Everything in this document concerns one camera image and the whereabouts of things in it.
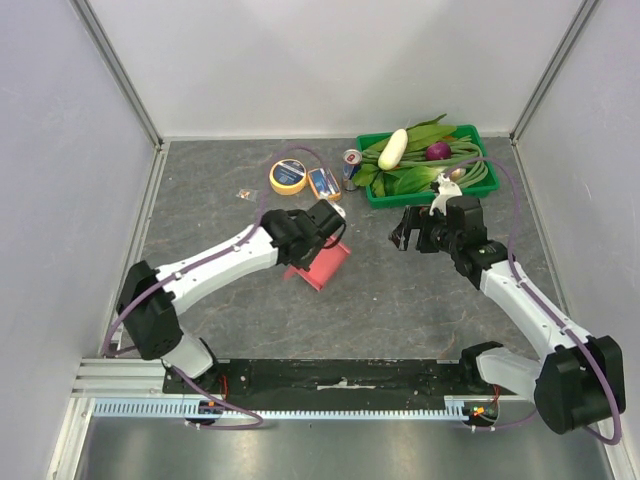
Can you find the green leafy vegetable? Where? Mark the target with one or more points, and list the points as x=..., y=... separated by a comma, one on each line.
x=421, y=135

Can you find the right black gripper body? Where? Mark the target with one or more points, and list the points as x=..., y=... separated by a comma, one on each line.
x=420, y=235

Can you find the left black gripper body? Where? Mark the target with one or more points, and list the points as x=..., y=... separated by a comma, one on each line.
x=306, y=262

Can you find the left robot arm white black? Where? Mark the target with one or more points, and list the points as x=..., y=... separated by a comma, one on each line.
x=152, y=299

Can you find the green long beans bundle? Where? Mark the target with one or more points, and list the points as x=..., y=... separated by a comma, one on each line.
x=414, y=173

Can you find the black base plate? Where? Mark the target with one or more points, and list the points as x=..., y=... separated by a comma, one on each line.
x=341, y=384

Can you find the purple onion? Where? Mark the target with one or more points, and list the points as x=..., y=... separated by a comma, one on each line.
x=438, y=151

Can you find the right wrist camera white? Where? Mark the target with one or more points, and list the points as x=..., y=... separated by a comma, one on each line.
x=445, y=189

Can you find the yellow tape roll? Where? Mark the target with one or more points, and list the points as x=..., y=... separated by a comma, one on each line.
x=288, y=177

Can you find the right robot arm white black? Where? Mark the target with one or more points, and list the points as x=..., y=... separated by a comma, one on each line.
x=577, y=379

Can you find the red blue drink can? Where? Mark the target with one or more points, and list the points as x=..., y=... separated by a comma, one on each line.
x=351, y=164

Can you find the small clear plastic bag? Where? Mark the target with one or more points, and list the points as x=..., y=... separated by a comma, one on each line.
x=248, y=194

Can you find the green plastic tray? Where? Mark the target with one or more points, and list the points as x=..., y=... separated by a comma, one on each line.
x=479, y=181

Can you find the orange blue sponge block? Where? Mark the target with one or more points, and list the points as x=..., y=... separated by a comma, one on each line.
x=324, y=185

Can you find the pink cardboard box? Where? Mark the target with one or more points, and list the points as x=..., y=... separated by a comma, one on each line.
x=325, y=265

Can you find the white cucumber vegetable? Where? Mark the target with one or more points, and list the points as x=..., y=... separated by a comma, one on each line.
x=392, y=153

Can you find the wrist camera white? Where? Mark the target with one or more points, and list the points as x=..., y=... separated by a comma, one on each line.
x=445, y=189
x=337, y=209

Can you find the mushroom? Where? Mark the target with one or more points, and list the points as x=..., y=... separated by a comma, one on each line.
x=457, y=174

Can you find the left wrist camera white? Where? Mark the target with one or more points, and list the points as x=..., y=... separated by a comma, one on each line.
x=337, y=209

